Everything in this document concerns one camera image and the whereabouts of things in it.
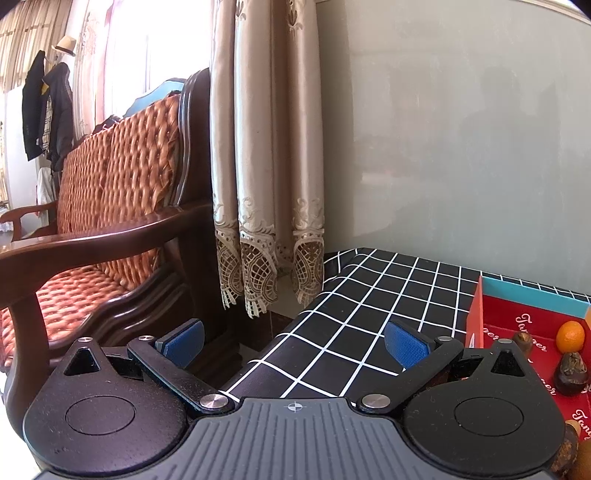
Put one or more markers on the orange woven sofa cushion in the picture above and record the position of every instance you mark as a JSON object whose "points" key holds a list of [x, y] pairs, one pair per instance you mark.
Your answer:
{"points": [[115, 184]]}

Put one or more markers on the colourful cardboard box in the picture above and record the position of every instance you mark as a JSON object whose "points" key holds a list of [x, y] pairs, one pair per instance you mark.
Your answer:
{"points": [[521, 314]]}

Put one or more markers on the large dark water chestnut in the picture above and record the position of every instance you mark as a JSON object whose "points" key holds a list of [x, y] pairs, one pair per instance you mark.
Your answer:
{"points": [[571, 374]]}

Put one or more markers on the white garment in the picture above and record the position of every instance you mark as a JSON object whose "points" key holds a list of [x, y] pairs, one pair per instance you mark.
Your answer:
{"points": [[45, 184]]}

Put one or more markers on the large brown kiwi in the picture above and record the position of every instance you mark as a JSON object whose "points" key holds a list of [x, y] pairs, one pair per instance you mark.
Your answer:
{"points": [[583, 461]]}

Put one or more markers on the blue sofa top ornament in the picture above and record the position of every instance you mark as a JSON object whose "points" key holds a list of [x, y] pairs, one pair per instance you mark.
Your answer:
{"points": [[161, 90]]}

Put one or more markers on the black white checked tablecloth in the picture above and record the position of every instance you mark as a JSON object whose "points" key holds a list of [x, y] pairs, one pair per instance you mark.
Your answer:
{"points": [[369, 295]]}

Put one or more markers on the sheer window curtain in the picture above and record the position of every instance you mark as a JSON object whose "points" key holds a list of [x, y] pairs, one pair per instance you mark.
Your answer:
{"points": [[106, 55]]}

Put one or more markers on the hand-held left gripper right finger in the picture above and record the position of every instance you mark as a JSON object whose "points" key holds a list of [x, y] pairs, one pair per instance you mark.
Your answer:
{"points": [[406, 345]]}

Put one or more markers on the dark cloth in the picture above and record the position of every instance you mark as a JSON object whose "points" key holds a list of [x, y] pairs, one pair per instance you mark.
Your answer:
{"points": [[108, 123]]}

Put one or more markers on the dark jacket with plaid lining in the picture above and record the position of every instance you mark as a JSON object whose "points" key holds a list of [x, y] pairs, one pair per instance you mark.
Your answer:
{"points": [[61, 115]]}

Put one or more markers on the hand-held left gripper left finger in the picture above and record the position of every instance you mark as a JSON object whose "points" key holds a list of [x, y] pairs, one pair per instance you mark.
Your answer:
{"points": [[184, 345]]}

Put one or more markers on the orange mandarin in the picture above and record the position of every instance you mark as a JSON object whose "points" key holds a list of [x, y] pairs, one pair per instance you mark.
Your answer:
{"points": [[571, 336]]}

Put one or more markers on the straw hat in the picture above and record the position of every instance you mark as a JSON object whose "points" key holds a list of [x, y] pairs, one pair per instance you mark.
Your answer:
{"points": [[64, 46]]}

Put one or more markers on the beige lace-trimmed curtain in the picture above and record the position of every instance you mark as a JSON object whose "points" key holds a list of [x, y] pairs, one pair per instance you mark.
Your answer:
{"points": [[268, 161]]}

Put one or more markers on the dark wooden sofa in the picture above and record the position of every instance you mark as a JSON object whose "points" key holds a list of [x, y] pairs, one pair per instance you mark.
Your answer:
{"points": [[194, 161]]}

